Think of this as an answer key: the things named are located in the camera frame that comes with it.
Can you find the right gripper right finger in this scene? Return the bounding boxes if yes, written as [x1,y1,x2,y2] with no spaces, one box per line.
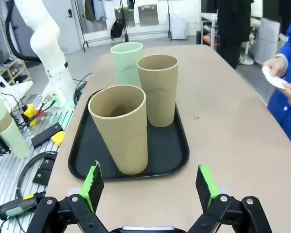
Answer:
[188,165,274,233]

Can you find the hanging clothes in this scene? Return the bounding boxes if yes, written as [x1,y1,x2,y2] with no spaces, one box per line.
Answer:
[84,0,107,22]

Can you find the black green handheld device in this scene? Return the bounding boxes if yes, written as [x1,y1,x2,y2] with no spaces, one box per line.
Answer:
[0,191,47,220]

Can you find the black braided cable conduit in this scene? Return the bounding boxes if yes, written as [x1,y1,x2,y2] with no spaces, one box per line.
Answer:
[4,0,43,61]

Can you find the black plastic serving tray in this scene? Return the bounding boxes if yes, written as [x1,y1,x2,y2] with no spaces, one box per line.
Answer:
[67,88,190,183]

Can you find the grey hanging bag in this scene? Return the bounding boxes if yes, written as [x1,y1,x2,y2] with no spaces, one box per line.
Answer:
[114,6,136,28]
[137,5,159,27]

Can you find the white paper doily coaster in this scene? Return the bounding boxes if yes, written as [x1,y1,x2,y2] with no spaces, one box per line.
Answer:
[261,65,289,91]

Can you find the black rectangular block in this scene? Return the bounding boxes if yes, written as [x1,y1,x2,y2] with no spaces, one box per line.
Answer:
[31,122,63,149]

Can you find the brown fibre cup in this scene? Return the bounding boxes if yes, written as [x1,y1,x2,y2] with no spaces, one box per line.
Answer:
[87,84,149,176]
[137,55,179,128]

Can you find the wooden shoe shelf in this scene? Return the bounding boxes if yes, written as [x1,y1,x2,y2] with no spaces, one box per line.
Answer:
[0,58,31,85]

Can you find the person in blue shirt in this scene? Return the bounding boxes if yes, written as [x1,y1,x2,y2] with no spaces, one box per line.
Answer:
[266,0,291,158]

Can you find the yellow wedge piece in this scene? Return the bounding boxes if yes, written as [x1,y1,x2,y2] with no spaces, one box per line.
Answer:
[50,131,66,146]

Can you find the black bracket plate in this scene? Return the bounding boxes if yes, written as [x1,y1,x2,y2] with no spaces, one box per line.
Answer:
[32,168,50,187]
[40,157,54,170]

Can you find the black bag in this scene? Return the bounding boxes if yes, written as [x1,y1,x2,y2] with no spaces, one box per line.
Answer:
[111,19,124,39]

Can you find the yellow emergency stop box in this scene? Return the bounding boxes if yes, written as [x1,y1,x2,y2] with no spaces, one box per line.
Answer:
[23,103,38,127]

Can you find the white fan stand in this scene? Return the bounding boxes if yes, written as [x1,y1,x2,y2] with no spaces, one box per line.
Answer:
[240,41,255,66]

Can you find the white cylindrical air purifier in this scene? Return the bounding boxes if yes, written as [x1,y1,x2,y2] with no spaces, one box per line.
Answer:
[254,17,286,66]

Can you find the person's right hand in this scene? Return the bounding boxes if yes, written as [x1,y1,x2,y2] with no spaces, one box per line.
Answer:
[263,56,289,78]

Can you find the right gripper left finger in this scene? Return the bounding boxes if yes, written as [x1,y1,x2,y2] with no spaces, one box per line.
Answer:
[26,160,110,233]

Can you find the white cabinet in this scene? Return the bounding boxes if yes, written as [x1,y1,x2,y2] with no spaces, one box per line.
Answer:
[171,15,187,40]

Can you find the black looped cable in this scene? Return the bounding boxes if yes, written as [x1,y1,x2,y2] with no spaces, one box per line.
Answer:
[16,150,59,195]

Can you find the black clothes rack frame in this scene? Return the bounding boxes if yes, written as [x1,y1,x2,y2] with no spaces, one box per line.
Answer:
[80,0,89,53]

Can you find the black hanging coat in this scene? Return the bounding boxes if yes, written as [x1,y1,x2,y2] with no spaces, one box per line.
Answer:
[217,0,252,70]

